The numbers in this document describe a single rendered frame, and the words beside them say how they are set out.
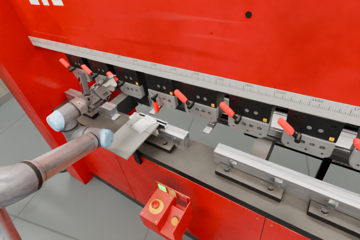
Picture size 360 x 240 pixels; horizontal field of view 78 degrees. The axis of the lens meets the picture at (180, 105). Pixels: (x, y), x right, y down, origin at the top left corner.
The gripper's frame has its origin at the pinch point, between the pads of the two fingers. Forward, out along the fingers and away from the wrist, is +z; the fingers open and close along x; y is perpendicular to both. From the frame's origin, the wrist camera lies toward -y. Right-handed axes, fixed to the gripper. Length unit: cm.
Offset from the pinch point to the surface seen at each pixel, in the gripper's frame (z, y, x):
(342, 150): 30, 99, 41
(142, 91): 3.6, 15.8, 3.8
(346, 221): 1, 107, 40
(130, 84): 2.6, 9.1, 2.9
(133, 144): -12.5, 30.5, -12.3
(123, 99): 24, 3, -52
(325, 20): 3, 42, 78
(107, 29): 2.9, -11.8, 20.0
